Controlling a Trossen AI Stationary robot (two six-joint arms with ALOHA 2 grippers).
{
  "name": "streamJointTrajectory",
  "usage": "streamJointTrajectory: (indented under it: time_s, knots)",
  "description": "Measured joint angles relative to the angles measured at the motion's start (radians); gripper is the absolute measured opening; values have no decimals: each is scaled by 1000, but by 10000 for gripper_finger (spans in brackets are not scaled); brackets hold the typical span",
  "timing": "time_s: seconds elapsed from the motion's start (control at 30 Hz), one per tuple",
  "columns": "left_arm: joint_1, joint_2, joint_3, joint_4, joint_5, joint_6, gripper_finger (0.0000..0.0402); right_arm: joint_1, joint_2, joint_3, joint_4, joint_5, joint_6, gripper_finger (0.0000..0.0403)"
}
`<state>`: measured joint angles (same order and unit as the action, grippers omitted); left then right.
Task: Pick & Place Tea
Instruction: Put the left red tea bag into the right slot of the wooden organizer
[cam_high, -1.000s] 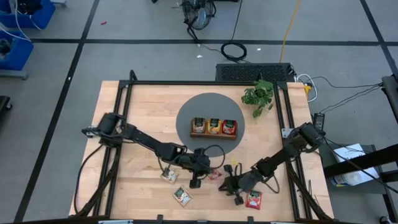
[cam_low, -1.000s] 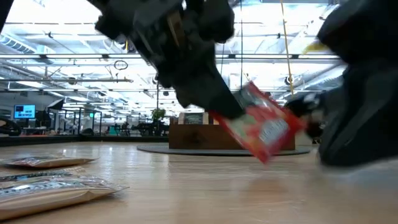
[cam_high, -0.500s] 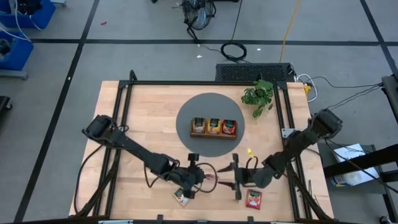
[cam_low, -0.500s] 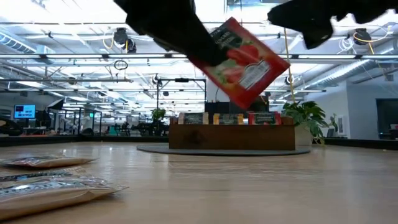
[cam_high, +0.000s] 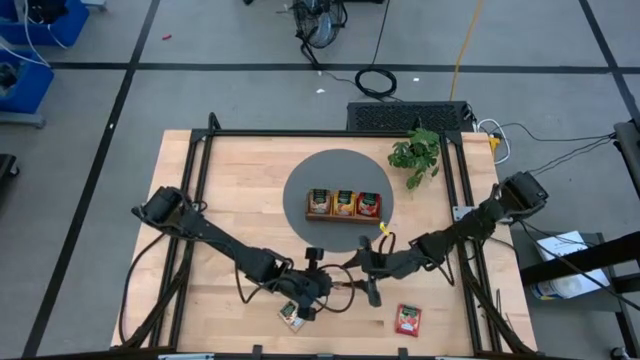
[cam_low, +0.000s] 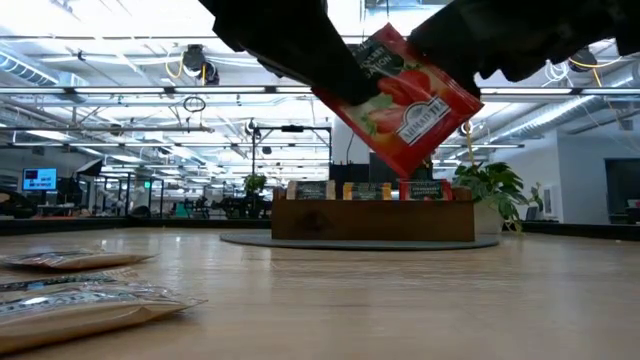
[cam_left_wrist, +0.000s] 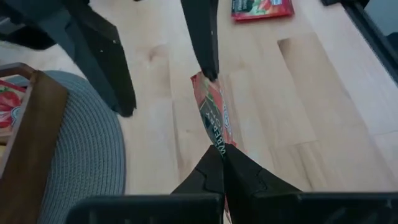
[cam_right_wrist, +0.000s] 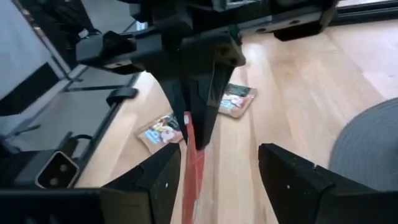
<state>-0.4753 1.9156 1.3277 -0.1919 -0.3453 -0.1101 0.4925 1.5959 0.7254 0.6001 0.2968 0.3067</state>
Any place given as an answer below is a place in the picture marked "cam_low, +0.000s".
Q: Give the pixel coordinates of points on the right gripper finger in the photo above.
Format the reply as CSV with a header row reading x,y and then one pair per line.
x,y
450,50

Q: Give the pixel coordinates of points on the wooden tea organizer tray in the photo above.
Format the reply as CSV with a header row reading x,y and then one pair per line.
x,y
375,220

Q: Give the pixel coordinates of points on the small distant potted plant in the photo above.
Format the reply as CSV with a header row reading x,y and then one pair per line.
x,y
255,182

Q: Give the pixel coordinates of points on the ceiling mounted camera unit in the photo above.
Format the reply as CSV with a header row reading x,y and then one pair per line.
x,y
196,61

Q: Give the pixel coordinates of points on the potted green plant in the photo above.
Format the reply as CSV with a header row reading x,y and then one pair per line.
x,y
492,187

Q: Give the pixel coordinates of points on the blue computer monitor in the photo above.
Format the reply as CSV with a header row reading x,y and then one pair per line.
x,y
39,179

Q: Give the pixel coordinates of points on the distant black rig frame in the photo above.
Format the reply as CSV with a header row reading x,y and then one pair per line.
x,y
292,129

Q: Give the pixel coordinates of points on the green snack packet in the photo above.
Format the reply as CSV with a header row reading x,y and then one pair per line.
x,y
60,281

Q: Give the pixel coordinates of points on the round grey mat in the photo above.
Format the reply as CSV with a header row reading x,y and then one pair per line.
x,y
360,245

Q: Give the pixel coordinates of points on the yellow orange tea bag packet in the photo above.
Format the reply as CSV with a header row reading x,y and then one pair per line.
x,y
367,191

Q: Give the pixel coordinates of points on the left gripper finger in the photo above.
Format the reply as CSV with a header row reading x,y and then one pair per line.
x,y
335,70

